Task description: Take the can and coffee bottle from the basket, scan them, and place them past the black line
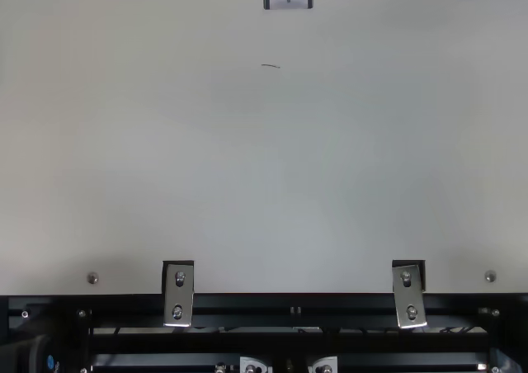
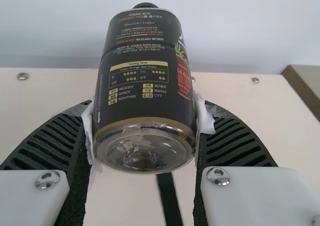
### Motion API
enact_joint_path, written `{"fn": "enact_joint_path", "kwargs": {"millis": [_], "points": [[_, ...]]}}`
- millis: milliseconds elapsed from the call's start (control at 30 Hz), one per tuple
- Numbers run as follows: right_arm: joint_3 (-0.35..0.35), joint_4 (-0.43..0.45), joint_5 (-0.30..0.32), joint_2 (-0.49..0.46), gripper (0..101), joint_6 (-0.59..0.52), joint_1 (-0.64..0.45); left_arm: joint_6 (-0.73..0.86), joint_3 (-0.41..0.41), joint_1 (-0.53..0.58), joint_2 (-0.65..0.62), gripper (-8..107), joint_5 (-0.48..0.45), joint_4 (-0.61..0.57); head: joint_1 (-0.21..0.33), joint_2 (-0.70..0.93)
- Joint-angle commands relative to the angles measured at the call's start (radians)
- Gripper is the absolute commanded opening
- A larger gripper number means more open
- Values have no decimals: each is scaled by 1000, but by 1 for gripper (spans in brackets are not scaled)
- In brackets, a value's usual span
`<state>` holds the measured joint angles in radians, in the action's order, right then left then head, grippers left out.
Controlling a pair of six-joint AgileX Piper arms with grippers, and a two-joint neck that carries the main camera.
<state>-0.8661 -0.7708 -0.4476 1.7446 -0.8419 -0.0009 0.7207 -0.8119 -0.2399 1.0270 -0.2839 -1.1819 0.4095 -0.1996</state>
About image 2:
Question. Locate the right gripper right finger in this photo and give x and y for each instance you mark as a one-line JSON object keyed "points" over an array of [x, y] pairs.
{"points": [[237, 166]]}

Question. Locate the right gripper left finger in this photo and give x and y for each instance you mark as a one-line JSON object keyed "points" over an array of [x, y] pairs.
{"points": [[50, 161]]}

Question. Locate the dark coffee bottle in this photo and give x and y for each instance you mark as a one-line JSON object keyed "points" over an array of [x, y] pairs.
{"points": [[142, 91]]}

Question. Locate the black strip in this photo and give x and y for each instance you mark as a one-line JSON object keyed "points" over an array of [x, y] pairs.
{"points": [[171, 201]]}

